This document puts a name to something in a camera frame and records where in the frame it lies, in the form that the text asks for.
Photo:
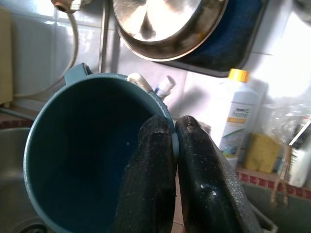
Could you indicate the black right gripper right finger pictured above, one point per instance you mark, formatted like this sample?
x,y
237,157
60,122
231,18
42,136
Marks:
x,y
204,182

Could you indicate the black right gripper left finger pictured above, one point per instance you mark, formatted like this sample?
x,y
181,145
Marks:
x,y
148,182

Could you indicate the dark teal plastic cup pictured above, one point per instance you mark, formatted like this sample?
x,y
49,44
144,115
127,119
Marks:
x,y
73,145

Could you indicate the yellow sponge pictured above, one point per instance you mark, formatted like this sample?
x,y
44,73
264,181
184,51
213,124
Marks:
x,y
261,153

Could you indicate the white detergent bottle yellow cap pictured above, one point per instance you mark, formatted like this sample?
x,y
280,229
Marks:
x,y
239,109

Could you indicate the stainless steel sink basin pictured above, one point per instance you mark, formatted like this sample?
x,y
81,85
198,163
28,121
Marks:
x,y
291,213
12,182

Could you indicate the white dish brush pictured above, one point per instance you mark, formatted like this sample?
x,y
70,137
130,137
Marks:
x,y
300,165

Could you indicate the blue toothbrush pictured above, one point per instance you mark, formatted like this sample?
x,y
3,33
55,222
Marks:
x,y
165,86

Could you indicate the clear plastic bag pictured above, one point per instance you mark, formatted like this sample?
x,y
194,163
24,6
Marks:
x,y
279,116

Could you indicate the dark blue hanging tray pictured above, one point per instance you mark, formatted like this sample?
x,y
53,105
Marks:
x,y
233,36

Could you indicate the hanging steel wok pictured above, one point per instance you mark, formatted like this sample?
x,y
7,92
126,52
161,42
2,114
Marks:
x,y
170,24

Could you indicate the beige water purifier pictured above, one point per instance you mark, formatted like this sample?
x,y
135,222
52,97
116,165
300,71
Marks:
x,y
6,60

